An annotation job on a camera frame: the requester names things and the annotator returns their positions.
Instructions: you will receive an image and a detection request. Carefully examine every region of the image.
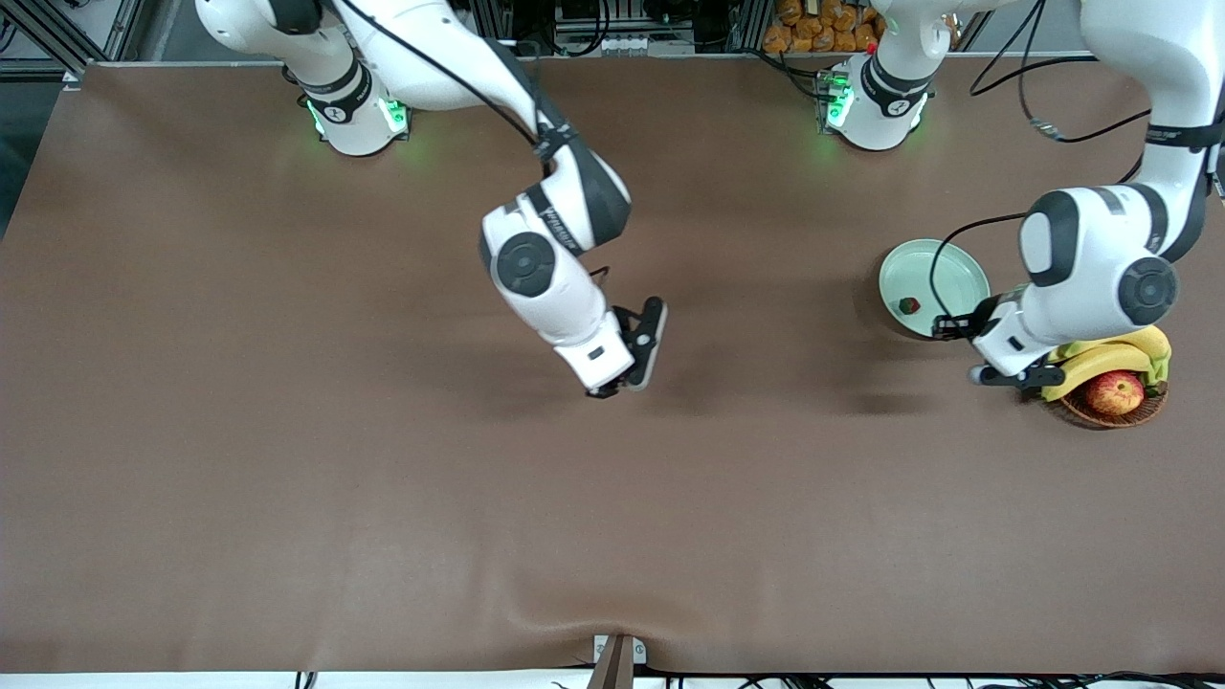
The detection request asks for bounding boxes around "brown wicker basket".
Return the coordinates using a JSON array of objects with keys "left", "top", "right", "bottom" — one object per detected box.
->
[{"left": 1038, "top": 378, "right": 1169, "bottom": 429}]

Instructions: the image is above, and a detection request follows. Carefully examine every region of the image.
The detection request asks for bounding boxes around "yellow banana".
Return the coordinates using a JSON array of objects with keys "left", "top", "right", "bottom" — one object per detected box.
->
[
  {"left": 1041, "top": 344, "right": 1156, "bottom": 403},
  {"left": 1058, "top": 325, "right": 1172, "bottom": 363}
]

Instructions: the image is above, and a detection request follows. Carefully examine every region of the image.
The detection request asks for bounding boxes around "red apple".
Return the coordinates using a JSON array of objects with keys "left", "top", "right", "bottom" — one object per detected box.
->
[{"left": 1084, "top": 370, "right": 1146, "bottom": 416}]

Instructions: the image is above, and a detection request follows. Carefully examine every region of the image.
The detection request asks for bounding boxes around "brown table cover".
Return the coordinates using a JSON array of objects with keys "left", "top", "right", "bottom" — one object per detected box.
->
[{"left": 0, "top": 53, "right": 1225, "bottom": 676}]

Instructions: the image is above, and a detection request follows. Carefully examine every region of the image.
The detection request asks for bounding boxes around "light green round plate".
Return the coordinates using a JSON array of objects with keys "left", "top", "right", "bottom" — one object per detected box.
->
[{"left": 879, "top": 238, "right": 991, "bottom": 340}]

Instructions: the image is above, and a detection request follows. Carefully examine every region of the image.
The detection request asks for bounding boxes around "aluminium frame profile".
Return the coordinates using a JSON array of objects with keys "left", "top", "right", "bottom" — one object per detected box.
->
[
  {"left": 0, "top": 0, "right": 92, "bottom": 76},
  {"left": 732, "top": 0, "right": 767, "bottom": 54}
]

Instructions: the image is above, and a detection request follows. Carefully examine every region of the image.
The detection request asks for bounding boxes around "black camera cable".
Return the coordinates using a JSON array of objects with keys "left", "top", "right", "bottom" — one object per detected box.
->
[
  {"left": 930, "top": 0, "right": 1225, "bottom": 326},
  {"left": 335, "top": 0, "right": 613, "bottom": 283}
]

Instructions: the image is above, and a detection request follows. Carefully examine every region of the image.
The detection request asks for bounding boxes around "metal mount bracket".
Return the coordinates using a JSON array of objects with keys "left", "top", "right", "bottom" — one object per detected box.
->
[{"left": 586, "top": 633, "right": 648, "bottom": 689}]

